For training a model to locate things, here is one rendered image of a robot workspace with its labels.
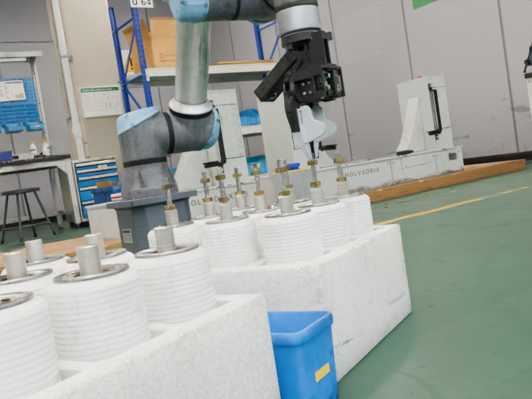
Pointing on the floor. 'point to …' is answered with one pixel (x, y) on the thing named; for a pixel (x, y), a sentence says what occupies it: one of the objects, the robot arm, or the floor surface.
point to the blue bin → (304, 354)
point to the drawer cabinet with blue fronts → (83, 181)
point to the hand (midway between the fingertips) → (307, 152)
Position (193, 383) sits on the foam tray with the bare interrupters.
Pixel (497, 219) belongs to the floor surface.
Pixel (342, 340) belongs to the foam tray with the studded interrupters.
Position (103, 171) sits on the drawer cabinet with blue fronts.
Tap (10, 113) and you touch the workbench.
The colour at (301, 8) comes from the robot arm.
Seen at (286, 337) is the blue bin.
